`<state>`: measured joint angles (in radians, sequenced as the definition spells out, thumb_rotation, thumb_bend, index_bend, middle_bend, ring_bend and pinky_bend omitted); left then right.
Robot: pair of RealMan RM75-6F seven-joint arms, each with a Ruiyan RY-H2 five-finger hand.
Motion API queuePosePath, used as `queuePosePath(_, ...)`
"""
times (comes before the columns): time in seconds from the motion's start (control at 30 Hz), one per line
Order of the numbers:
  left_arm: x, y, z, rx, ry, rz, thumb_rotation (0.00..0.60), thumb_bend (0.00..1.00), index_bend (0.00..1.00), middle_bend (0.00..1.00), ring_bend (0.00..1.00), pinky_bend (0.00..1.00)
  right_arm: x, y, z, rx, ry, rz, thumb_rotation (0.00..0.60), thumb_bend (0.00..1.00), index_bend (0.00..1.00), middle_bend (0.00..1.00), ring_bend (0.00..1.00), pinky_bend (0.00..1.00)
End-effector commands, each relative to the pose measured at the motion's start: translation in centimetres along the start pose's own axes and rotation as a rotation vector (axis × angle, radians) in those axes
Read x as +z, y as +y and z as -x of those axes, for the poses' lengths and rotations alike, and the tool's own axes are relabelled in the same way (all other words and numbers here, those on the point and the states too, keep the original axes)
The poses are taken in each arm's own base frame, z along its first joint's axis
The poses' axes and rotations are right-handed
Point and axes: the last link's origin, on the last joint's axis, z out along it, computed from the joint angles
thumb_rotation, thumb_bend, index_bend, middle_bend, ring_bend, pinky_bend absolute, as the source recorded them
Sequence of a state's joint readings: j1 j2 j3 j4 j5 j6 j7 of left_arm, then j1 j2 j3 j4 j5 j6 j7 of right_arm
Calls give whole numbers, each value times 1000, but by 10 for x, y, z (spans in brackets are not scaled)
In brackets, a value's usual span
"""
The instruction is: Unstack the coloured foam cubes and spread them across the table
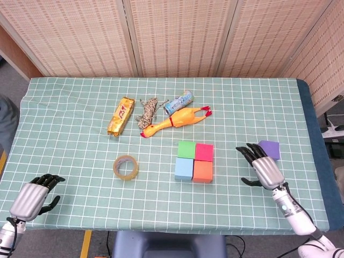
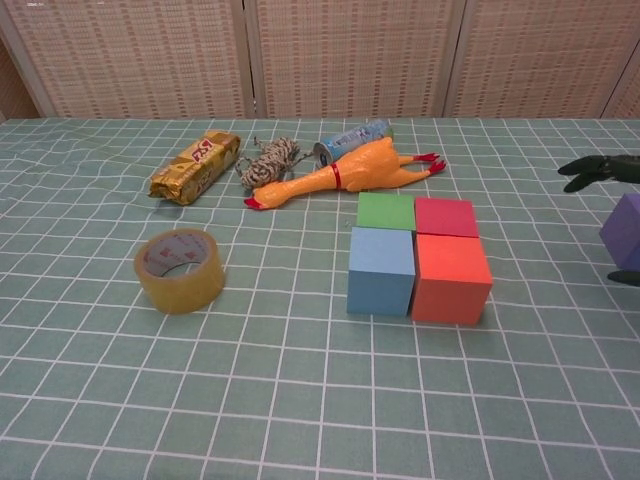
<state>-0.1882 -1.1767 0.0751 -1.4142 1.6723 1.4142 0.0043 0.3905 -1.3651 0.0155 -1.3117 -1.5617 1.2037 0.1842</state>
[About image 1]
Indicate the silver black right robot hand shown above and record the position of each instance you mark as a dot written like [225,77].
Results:
[268,173]

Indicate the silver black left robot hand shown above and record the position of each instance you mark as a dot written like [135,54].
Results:
[28,200]

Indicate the purple foam cube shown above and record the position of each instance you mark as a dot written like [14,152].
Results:
[271,149]

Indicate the orange foam cube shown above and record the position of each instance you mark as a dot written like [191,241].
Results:
[202,170]

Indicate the pink-red foam cube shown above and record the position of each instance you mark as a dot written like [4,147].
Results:
[204,151]

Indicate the light blue foam cube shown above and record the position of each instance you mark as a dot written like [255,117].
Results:
[184,168]

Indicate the green foam cube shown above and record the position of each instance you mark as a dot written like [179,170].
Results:
[186,149]

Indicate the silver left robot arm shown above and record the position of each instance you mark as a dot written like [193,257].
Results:
[6,237]

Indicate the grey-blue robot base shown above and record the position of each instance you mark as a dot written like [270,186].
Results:
[166,246]

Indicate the dark blue table pad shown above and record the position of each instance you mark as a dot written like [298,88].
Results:
[314,129]

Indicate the black floor equipment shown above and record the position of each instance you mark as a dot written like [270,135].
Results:
[333,146]

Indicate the green white checked tablecloth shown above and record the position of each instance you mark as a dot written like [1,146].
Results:
[67,134]

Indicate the white power strip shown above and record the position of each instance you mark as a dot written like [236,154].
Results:
[333,131]

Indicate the bystander person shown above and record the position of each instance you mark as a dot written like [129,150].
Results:
[8,121]

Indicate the yellow rubber chicken toy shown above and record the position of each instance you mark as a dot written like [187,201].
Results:
[182,117]

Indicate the clear brownish packing tape roll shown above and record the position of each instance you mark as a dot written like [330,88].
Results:
[133,174]

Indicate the light blue drink can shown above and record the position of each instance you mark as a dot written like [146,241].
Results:
[178,103]

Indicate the gold foil snack package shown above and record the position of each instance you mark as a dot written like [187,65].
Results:
[121,117]

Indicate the bamboo folding screen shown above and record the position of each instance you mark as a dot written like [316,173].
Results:
[174,35]

